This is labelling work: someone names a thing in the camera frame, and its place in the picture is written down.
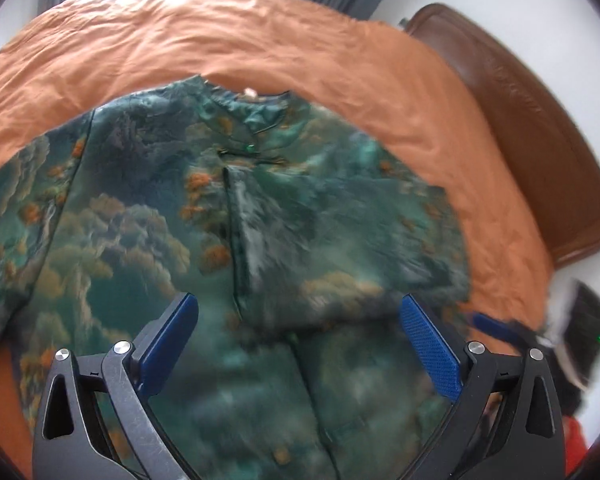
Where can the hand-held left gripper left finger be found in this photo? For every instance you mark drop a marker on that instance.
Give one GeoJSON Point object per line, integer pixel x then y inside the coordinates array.
{"type": "Point", "coordinates": [172, 330]}

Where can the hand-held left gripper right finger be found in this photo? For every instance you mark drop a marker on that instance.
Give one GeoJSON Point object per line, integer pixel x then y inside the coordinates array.
{"type": "Point", "coordinates": [427, 345]}

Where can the orange bed cover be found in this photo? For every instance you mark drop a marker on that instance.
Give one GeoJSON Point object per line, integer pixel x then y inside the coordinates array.
{"type": "Point", "coordinates": [230, 35]}

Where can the brown wooden headboard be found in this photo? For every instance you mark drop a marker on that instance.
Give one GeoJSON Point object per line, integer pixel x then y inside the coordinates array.
{"type": "Point", "coordinates": [530, 135]}

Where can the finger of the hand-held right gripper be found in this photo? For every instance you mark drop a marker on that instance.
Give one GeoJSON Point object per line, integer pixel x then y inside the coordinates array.
{"type": "Point", "coordinates": [492, 326]}

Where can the green printed garment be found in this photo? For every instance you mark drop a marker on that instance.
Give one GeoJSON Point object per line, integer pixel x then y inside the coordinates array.
{"type": "Point", "coordinates": [130, 220]}

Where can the red clothing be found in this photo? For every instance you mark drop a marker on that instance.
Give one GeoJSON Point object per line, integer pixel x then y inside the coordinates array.
{"type": "Point", "coordinates": [575, 440]}

